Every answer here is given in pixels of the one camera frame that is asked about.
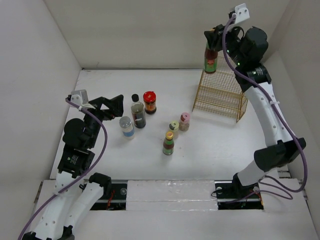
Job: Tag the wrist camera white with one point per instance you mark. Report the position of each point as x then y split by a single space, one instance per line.
79 97
239 14

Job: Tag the yellow cap sauce bottle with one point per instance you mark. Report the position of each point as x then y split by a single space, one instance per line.
168 143
210 60

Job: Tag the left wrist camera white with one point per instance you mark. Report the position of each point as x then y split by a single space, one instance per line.
79 97

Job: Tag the tall dark soy sauce bottle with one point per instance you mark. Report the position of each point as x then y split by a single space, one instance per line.
138 112

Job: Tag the red lid sauce jar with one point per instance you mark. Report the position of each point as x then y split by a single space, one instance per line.
149 98

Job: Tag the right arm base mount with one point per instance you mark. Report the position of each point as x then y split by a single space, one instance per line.
229 198

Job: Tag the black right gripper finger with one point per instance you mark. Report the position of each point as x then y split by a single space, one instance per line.
218 30
214 43

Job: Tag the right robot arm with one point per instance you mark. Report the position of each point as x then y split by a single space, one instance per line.
243 55

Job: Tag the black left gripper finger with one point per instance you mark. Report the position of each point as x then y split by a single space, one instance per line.
117 108
117 99

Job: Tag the silver lid white granule jar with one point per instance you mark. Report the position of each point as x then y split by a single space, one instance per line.
127 127

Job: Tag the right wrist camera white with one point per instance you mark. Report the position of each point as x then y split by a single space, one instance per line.
239 14

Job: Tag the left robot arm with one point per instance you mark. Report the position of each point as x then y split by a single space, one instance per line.
85 141

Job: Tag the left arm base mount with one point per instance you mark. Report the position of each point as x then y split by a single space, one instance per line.
115 201

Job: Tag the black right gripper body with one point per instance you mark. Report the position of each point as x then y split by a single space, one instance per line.
232 40

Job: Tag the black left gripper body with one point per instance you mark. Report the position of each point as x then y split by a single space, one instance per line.
104 113

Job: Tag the gold wire rack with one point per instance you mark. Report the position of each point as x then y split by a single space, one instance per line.
219 92

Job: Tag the pink lid spice shaker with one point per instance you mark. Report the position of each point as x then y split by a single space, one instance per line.
184 121

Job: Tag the yellow-green lid spice shaker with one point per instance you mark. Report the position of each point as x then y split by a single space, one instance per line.
174 127

